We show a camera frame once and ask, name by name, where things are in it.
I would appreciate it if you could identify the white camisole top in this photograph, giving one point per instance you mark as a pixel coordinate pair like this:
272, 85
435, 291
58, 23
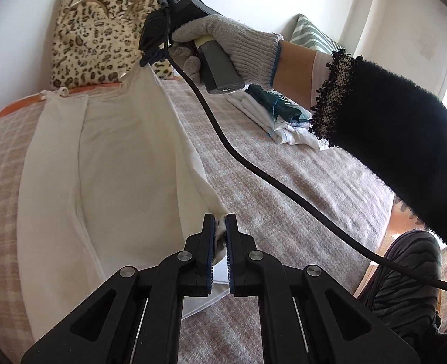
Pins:
110, 179

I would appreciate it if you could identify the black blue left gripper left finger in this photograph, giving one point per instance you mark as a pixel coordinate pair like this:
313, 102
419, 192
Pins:
136, 315

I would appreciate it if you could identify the white folded clothes stack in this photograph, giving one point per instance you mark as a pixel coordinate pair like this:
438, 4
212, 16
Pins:
275, 127

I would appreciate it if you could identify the black fuzzy sleeved forearm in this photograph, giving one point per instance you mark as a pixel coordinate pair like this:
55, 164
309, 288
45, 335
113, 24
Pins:
394, 127

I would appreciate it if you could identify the dark green folded garment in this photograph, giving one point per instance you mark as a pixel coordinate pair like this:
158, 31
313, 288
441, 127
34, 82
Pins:
278, 105

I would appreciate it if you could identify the beige checked bed blanket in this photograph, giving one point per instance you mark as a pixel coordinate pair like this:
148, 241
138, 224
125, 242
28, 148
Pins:
336, 183

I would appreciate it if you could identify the orange floral bed sheet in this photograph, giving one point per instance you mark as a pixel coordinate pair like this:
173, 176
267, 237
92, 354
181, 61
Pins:
3, 111

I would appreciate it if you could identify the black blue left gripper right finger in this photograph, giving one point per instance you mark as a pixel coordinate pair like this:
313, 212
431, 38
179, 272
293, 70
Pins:
306, 316

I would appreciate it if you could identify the green striped white pillow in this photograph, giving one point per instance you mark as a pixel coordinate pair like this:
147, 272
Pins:
307, 35

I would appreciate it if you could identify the leopard print cushion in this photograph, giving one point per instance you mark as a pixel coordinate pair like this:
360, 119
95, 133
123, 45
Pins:
96, 41

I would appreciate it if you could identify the grey knitted gloved hand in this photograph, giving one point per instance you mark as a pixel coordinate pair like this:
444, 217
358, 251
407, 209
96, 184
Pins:
255, 54

